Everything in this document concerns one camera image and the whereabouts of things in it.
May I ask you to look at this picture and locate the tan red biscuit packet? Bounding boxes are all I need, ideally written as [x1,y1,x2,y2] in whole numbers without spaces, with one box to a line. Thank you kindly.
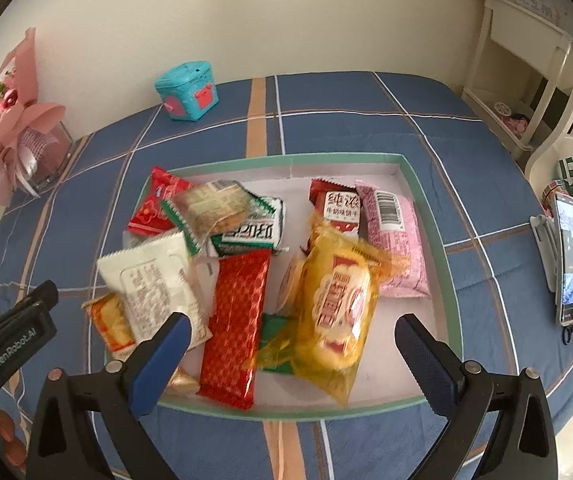
[81,292,198,396]

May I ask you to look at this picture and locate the white cream snack packet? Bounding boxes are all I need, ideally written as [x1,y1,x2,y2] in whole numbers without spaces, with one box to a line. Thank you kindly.
[98,231,212,349]

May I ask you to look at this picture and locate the red patterned snack packet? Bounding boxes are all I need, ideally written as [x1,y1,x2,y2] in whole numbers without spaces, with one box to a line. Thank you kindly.
[198,249,271,411]

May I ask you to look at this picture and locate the red candy packet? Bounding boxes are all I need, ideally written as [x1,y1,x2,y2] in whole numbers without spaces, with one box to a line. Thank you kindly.
[126,167,193,237]

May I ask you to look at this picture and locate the small green white packet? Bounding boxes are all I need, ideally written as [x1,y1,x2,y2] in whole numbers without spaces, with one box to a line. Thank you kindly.
[259,313,293,375]

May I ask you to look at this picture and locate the yellow cake packet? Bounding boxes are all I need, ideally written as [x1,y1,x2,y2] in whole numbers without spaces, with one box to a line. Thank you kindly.
[250,212,408,406]

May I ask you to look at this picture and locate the pink lid jelly cup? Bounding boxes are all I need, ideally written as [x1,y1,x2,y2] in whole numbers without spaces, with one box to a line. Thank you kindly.
[277,252,306,316]

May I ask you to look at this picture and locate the purple pink snack packet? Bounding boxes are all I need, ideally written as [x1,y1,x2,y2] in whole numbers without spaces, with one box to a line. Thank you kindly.
[356,181,431,298]

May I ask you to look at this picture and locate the clear green-edged cake packet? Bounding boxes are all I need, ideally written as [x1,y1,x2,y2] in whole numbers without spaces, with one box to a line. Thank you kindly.
[160,179,276,256]

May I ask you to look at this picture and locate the green white cracker packet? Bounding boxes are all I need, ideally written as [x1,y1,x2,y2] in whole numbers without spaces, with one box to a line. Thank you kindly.
[210,196,285,257]

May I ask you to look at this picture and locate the dark red small packet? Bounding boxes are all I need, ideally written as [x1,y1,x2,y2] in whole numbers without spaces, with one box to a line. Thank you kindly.
[309,179,361,236]

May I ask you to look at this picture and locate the blue plaid tablecloth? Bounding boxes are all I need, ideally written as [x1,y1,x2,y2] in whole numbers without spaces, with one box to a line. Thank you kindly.
[0,72,573,479]

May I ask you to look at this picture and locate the smartphone on stand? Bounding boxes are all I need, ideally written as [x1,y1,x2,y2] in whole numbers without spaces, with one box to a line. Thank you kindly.
[529,192,573,327]

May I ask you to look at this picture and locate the glass vase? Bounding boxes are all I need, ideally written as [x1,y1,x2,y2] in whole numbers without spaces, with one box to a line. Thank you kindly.
[16,122,73,197]

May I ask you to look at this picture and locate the pink paper flower bouquet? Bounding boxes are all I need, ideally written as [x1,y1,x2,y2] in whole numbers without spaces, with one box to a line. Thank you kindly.
[0,28,66,207]

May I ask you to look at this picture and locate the white tray teal rim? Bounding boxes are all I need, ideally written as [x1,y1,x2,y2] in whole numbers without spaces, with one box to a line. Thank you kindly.
[103,152,465,422]

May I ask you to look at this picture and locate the teal toy box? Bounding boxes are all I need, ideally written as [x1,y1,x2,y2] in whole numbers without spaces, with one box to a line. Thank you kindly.
[154,61,219,122]

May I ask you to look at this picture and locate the white shelf rack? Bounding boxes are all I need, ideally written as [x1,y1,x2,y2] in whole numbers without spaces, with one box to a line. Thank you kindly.
[462,0,573,180]

